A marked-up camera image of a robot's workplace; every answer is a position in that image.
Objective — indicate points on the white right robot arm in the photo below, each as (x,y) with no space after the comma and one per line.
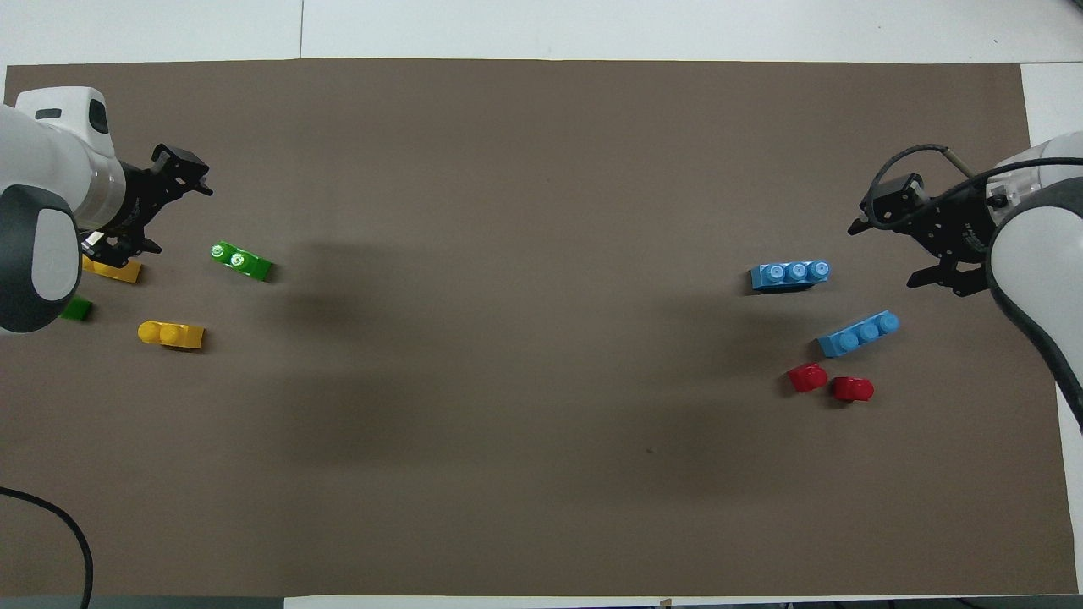
(1041,245)

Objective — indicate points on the brown table mat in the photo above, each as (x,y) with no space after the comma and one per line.
(508,338)

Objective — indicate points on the green two-stud toy block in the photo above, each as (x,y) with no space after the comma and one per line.
(245,264)
(78,310)

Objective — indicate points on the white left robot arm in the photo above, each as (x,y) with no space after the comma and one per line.
(42,169)

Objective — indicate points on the red one-stud toy block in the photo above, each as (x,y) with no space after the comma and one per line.
(853,389)
(808,377)

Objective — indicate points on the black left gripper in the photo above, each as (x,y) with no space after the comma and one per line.
(140,203)

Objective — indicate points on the yellow two-stud toy block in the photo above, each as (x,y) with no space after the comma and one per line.
(173,337)
(123,272)

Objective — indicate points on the blue three-stud toy block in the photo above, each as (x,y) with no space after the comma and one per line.
(787,277)
(854,338)

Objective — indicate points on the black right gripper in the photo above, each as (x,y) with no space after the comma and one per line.
(964,224)

